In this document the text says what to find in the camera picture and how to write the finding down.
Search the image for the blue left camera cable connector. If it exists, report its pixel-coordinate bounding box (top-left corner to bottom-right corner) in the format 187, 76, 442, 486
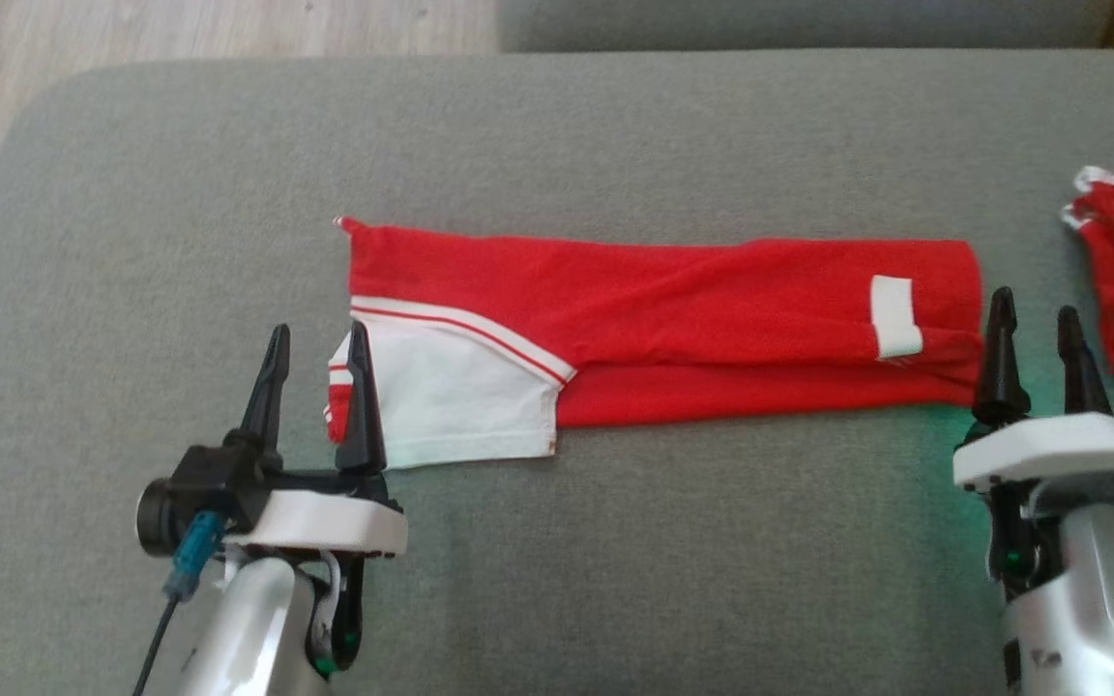
163, 510, 229, 602

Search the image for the black left camera cable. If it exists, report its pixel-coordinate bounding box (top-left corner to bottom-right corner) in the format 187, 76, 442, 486
130, 592, 181, 696

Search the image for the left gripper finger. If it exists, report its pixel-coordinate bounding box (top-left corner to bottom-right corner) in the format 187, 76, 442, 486
335, 320, 391, 475
238, 324, 293, 457

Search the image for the red white basketball jersey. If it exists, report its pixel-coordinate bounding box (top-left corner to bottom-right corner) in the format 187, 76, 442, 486
323, 215, 986, 473

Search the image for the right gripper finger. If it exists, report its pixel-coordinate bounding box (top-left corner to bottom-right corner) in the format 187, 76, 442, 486
971, 286, 1034, 429
1057, 305, 1114, 419

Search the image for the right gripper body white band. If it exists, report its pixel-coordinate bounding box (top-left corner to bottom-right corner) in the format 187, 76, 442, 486
952, 412, 1114, 594

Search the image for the large grey sofa seat cushion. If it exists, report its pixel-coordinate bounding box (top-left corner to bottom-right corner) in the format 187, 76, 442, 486
0, 48, 1114, 696

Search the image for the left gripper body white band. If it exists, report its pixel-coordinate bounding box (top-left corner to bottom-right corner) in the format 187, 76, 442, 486
224, 470, 411, 678

